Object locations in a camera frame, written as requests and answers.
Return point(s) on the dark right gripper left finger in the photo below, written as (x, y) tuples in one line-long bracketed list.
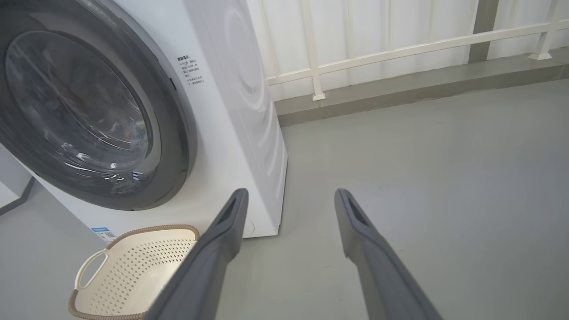
[(209, 266)]

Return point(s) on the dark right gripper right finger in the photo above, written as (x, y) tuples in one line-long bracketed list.
[(382, 275)]

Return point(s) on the dark round washing machine door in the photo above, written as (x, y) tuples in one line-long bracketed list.
[(173, 133)]

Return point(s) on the white front-load washing machine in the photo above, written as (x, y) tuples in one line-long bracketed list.
[(231, 133)]

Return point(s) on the cream perforated basket brown rim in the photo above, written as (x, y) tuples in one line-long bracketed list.
[(129, 275)]

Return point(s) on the blue energy label sticker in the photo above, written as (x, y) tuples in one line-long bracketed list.
[(104, 234)]

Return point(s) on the white metal railing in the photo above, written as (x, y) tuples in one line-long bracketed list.
[(400, 51)]

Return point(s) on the grey pillar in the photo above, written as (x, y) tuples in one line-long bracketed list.
[(483, 26)]

